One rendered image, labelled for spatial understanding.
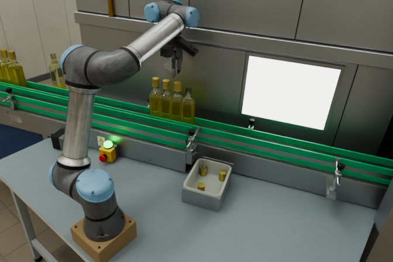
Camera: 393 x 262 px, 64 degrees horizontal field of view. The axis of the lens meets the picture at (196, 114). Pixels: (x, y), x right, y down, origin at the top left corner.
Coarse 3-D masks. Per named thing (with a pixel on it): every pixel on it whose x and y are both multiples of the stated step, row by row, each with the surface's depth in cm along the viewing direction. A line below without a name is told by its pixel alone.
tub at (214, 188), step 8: (200, 160) 152; (208, 160) 152; (192, 168) 146; (208, 168) 153; (216, 168) 152; (224, 168) 150; (192, 176) 145; (200, 176) 152; (208, 176) 153; (216, 176) 153; (184, 184) 137; (192, 184) 147; (208, 184) 148; (216, 184) 148; (224, 184) 138; (200, 192) 134; (208, 192) 133; (216, 192) 143
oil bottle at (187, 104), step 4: (184, 100) 152; (188, 100) 152; (192, 100) 153; (184, 104) 153; (188, 104) 152; (192, 104) 153; (184, 108) 154; (188, 108) 153; (192, 108) 154; (184, 112) 155; (188, 112) 154; (192, 112) 156; (184, 116) 156; (188, 116) 155; (192, 116) 157; (184, 120) 157; (188, 120) 156; (192, 120) 159; (192, 124) 160
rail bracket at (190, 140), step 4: (196, 128) 154; (200, 128) 153; (188, 132) 144; (192, 132) 142; (196, 132) 151; (192, 136) 144; (188, 140) 145; (192, 140) 144; (188, 144) 142; (188, 148) 149; (192, 148) 149; (188, 152) 148; (192, 152) 148
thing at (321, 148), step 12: (36, 84) 189; (96, 96) 177; (120, 108) 176; (132, 108) 173; (144, 108) 170; (204, 120) 161; (228, 132) 160; (240, 132) 157; (252, 132) 154; (264, 132) 153; (288, 144) 151; (300, 144) 149; (312, 144) 147; (336, 156) 146; (348, 156) 144; (360, 156) 142; (372, 156) 140
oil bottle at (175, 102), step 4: (172, 96) 154; (176, 96) 154; (180, 96) 154; (172, 100) 154; (176, 100) 153; (180, 100) 154; (172, 104) 155; (176, 104) 154; (180, 104) 154; (172, 108) 156; (176, 108) 155; (180, 108) 155; (172, 112) 157; (176, 112) 157; (180, 112) 156; (172, 116) 159; (176, 116) 158; (180, 116) 158; (176, 120) 159; (180, 120) 159
